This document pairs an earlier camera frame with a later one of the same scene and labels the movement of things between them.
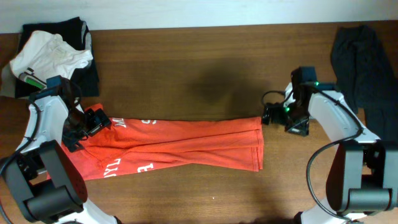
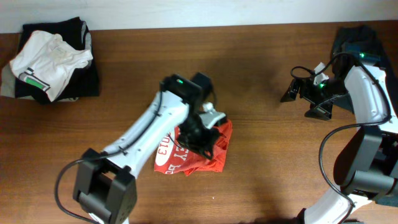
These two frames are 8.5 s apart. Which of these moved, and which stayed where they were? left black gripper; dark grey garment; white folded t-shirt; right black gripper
Moved: right black gripper; left black gripper
Stayed: white folded t-shirt; dark grey garment
